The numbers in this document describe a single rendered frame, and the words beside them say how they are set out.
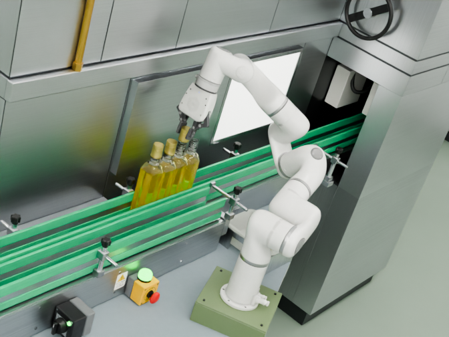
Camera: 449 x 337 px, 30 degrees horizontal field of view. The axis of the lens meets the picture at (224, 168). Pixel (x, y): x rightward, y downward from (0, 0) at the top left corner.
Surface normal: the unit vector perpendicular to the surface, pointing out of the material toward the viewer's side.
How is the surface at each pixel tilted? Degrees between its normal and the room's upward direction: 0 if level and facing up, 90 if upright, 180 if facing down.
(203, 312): 90
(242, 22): 90
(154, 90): 90
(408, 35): 90
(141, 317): 0
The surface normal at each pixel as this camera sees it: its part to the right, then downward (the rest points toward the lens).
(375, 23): -0.63, 0.22
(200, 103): -0.47, 0.04
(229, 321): -0.29, 0.41
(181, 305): 0.26, -0.84
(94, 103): 0.73, 0.51
